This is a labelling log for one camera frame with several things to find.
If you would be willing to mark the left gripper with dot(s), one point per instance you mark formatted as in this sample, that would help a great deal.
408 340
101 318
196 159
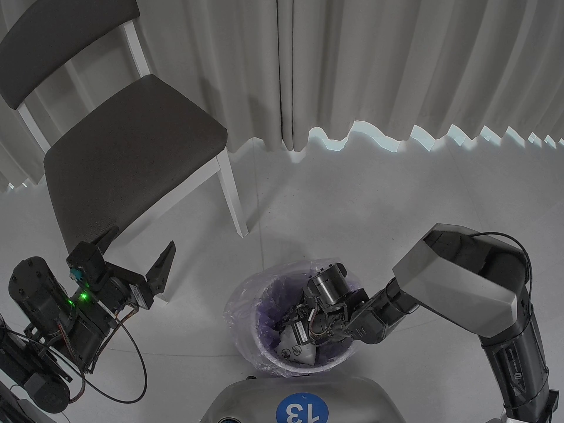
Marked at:
127 291

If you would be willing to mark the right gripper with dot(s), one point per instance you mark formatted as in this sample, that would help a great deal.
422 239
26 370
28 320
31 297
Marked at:
308 328

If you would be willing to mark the clear printed wrapper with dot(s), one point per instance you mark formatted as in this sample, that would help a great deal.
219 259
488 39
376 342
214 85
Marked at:
295 350

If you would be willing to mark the purple plastic bag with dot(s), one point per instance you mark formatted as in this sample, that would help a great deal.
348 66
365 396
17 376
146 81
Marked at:
240 311

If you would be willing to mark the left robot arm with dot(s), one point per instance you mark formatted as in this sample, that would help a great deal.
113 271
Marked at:
37 293

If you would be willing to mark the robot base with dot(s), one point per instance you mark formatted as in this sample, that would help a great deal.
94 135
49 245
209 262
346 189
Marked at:
304 399

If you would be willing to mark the white trash bin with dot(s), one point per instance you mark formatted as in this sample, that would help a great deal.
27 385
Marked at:
264 350

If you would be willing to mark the white chair with grey seat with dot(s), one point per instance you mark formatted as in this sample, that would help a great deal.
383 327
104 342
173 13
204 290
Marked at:
132 148

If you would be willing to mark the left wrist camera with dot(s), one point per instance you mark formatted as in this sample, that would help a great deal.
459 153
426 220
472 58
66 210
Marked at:
86 260

